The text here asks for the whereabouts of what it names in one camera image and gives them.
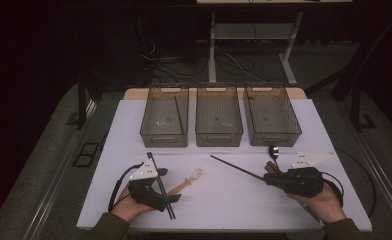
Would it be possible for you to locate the clear grey plastic bin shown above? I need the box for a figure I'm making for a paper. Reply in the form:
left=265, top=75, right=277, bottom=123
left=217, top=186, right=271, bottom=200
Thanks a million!
left=194, top=82, right=244, bottom=148
left=243, top=82, right=303, bottom=148
left=139, top=83, right=190, bottom=149

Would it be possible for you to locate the thin black floor cable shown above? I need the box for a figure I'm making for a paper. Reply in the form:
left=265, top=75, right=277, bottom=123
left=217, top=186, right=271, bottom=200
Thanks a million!
left=334, top=145, right=378, bottom=220

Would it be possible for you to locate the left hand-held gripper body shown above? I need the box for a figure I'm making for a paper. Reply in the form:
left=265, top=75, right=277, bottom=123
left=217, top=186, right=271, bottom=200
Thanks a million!
left=127, top=158, right=169, bottom=213

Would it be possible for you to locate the person's left hand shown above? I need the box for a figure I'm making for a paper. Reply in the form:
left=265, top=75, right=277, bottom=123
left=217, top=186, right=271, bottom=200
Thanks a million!
left=110, top=185, right=154, bottom=223

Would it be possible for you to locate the person's right hand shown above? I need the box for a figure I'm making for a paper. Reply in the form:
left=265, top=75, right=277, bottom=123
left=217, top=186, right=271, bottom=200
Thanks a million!
left=286, top=182, right=347, bottom=225

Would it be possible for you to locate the tangle of black floor cables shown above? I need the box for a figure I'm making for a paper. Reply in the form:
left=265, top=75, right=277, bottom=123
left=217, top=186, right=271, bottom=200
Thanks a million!
left=139, top=34, right=268, bottom=85

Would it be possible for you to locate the white table mat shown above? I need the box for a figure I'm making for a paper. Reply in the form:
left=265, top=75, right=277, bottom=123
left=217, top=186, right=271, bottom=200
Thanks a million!
left=76, top=97, right=373, bottom=233

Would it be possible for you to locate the white floor cable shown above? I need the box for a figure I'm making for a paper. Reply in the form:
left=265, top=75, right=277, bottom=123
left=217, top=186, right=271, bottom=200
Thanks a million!
left=223, top=52, right=269, bottom=83

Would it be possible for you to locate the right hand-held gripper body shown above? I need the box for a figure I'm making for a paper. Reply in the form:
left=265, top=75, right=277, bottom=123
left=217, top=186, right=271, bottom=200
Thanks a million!
left=281, top=151, right=338, bottom=199

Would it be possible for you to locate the clear spoon with wooden handle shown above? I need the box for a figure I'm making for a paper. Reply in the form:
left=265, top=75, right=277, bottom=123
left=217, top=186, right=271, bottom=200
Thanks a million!
left=167, top=167, right=204, bottom=196

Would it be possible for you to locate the metal spoon with black handle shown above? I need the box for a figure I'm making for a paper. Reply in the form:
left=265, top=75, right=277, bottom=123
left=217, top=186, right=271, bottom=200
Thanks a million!
left=267, top=144, right=282, bottom=172

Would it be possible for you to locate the black rectangular floor frame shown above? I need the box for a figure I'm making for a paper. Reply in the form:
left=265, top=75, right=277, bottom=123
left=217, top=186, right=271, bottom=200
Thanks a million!
left=71, top=141, right=101, bottom=169

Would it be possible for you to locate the black chopstick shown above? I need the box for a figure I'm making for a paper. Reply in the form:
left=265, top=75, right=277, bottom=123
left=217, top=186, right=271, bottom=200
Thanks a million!
left=149, top=151, right=177, bottom=220
left=146, top=152, right=175, bottom=221

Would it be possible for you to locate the white metal desk frame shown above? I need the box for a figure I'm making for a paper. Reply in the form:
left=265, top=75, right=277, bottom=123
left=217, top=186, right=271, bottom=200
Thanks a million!
left=196, top=0, right=354, bottom=87

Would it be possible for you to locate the metal floor rail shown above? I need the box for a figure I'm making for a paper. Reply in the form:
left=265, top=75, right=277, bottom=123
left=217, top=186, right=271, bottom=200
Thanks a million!
left=336, top=105, right=392, bottom=228
left=22, top=99, right=99, bottom=240

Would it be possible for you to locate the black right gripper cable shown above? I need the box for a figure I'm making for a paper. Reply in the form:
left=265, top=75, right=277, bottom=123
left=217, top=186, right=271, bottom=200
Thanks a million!
left=319, top=171, right=346, bottom=208

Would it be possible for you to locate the black metal stand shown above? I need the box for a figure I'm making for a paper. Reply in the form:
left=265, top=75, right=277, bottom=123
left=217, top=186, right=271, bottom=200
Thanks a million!
left=76, top=69, right=106, bottom=132
left=304, top=9, right=392, bottom=133

